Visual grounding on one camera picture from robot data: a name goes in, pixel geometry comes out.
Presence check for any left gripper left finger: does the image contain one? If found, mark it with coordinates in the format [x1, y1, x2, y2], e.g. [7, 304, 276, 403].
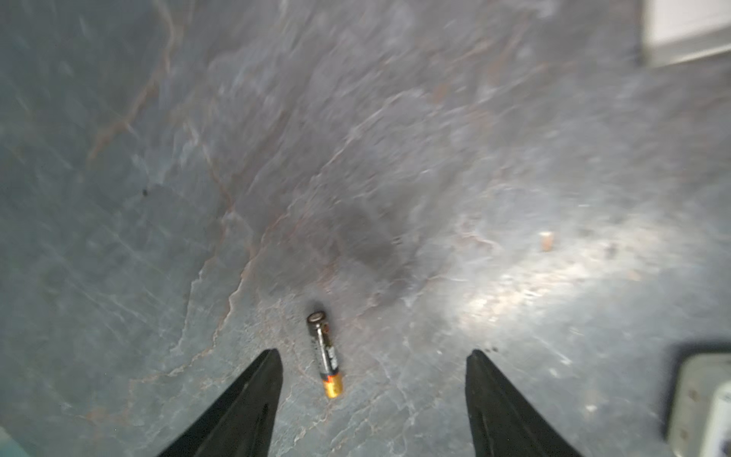
[161, 348, 284, 457]

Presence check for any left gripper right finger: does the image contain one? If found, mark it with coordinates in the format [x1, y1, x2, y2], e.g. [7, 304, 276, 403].
[464, 350, 581, 457]

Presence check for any small dark battery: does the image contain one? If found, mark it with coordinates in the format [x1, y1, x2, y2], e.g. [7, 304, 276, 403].
[306, 310, 343, 399]

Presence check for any white remote control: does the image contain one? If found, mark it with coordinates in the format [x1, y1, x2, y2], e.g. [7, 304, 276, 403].
[641, 0, 730, 67]

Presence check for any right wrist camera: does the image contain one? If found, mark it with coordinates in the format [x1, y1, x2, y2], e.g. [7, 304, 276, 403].
[666, 352, 730, 457]

